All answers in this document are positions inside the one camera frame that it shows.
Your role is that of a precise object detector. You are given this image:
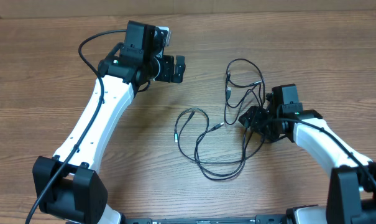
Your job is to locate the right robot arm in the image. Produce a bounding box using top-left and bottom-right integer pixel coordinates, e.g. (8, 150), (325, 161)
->
(239, 84), (376, 224)

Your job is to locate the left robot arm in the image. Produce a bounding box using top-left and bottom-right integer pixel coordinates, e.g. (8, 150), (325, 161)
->
(32, 21), (186, 223)

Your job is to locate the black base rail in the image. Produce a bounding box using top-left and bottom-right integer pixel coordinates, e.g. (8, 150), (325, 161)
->
(122, 205), (328, 224)

